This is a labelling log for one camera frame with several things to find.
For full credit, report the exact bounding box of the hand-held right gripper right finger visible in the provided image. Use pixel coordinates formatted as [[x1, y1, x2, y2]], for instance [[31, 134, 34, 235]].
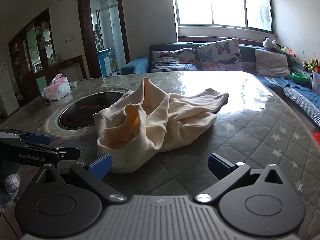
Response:
[[194, 152, 287, 204]]

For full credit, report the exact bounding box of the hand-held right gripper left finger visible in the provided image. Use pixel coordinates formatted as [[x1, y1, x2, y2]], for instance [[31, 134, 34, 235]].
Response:
[[34, 152, 127, 204]]

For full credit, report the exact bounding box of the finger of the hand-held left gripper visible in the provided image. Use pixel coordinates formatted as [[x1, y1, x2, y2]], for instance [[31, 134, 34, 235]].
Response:
[[0, 129, 60, 146], [49, 148, 80, 161]]

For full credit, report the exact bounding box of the cream sweatshirt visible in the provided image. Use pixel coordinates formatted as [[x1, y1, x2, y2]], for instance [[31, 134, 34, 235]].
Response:
[[92, 77, 229, 173]]

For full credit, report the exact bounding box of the person's left hand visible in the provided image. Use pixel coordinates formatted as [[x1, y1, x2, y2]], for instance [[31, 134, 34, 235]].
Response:
[[0, 173, 21, 206]]

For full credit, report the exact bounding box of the round black induction cooktop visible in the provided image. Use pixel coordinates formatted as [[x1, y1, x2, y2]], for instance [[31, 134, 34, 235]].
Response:
[[44, 87, 134, 138]]

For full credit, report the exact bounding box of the white refrigerator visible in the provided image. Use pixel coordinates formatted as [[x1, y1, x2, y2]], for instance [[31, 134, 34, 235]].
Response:
[[0, 60, 20, 117]]

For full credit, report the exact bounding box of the pink tissue pack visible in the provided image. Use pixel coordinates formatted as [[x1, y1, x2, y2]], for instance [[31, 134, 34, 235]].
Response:
[[43, 72, 71, 101]]

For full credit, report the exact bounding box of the dark wooden sideboard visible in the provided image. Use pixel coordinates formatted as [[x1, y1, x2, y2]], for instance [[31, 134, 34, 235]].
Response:
[[49, 54, 87, 80]]

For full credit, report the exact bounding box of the dark wooden display cabinet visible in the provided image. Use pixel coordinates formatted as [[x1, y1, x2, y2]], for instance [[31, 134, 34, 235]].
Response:
[[8, 7, 57, 80]]

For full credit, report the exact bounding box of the light blue cabinet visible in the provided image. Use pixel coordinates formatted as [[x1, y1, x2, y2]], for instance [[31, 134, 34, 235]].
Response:
[[97, 48, 113, 77]]

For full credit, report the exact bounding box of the blue blanket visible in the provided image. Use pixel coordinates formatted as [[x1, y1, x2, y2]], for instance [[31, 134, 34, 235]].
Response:
[[260, 76, 320, 105]]

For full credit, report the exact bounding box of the square butterfly print pillow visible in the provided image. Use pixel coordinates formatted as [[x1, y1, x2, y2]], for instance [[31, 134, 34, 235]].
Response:
[[196, 38, 244, 72]]

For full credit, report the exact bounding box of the flat butterfly print pillow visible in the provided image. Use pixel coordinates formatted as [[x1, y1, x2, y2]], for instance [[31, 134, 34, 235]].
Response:
[[149, 48, 199, 73]]

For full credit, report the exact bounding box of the grey cushion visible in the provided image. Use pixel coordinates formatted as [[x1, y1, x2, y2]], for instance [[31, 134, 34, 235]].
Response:
[[254, 48, 292, 77]]

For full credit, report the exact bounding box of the blue corner sofa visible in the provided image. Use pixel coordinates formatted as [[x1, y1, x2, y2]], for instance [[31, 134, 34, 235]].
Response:
[[117, 41, 320, 127]]

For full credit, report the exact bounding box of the green plastic basin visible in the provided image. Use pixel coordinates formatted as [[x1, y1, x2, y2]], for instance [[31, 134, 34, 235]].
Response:
[[291, 72, 309, 85]]

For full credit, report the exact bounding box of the clear plastic storage box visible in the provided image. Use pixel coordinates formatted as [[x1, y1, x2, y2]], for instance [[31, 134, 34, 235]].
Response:
[[311, 70, 320, 95]]

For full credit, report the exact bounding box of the white panda plush toy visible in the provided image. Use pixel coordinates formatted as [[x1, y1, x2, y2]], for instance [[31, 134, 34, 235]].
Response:
[[262, 37, 282, 50]]

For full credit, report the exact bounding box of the colourful plush toy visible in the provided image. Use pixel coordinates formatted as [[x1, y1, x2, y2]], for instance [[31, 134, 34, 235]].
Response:
[[281, 46, 297, 58]]

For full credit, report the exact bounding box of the brown plush bear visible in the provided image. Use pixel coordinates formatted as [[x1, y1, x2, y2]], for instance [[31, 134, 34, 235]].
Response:
[[302, 59, 320, 73]]

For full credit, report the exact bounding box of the window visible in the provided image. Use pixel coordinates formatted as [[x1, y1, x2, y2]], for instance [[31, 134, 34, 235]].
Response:
[[171, 0, 274, 33]]

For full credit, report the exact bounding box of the dark wooden door frame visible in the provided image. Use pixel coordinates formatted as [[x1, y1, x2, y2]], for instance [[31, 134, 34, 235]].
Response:
[[77, 0, 130, 78]]

